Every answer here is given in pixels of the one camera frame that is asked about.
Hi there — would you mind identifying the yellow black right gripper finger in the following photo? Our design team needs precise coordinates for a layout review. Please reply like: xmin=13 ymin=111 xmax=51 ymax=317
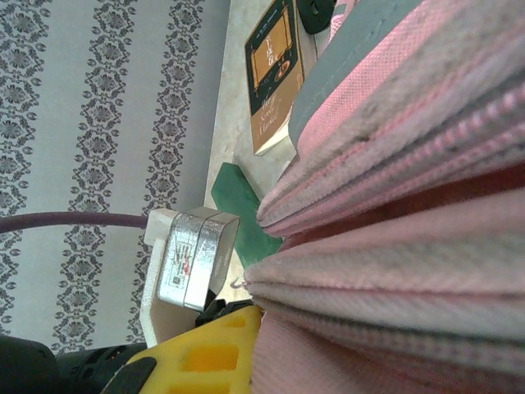
xmin=100 ymin=305 xmax=263 ymax=394

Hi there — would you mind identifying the green rectangular case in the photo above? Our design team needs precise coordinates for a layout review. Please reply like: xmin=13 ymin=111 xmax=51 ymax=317
xmin=209 ymin=162 xmax=284 ymax=268

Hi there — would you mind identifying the pink backpack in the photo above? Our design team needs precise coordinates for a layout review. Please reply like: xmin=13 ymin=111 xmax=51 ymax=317
xmin=244 ymin=0 xmax=525 ymax=394

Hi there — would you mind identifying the dark green brown book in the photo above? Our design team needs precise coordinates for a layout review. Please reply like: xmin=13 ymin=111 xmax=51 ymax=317
xmin=244 ymin=0 xmax=319 ymax=157

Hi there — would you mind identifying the black computer mouse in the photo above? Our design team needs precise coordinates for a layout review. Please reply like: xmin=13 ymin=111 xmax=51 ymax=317
xmin=295 ymin=0 xmax=338 ymax=36

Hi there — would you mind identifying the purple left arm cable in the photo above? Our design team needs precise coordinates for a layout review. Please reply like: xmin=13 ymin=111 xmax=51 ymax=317
xmin=0 ymin=211 xmax=149 ymax=233

